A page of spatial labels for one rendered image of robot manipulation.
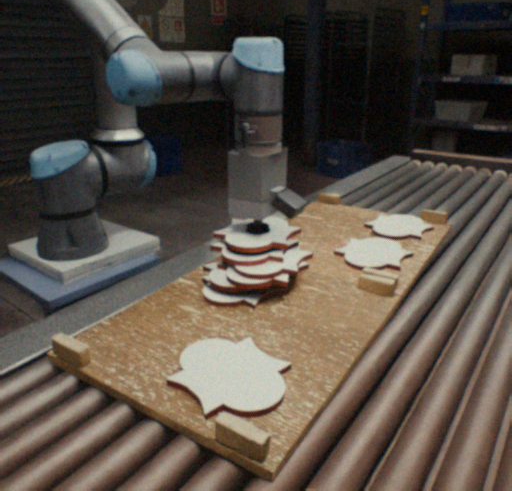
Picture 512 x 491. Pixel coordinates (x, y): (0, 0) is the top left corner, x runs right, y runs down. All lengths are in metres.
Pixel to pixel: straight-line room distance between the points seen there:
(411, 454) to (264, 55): 0.54
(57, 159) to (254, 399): 0.66
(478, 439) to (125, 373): 0.41
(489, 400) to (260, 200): 0.41
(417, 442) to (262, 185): 0.41
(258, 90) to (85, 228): 0.51
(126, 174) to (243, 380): 0.64
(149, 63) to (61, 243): 0.48
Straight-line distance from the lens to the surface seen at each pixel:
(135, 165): 1.09
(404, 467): 0.54
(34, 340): 0.77
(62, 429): 0.61
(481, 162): 1.90
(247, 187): 0.74
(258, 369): 0.59
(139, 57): 0.71
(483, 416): 0.63
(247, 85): 0.72
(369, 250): 0.94
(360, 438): 0.56
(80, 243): 1.05
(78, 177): 1.03
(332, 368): 0.62
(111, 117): 1.07
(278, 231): 0.80
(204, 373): 0.59
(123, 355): 0.66
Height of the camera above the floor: 1.30
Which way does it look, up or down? 21 degrees down
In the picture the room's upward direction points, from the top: straight up
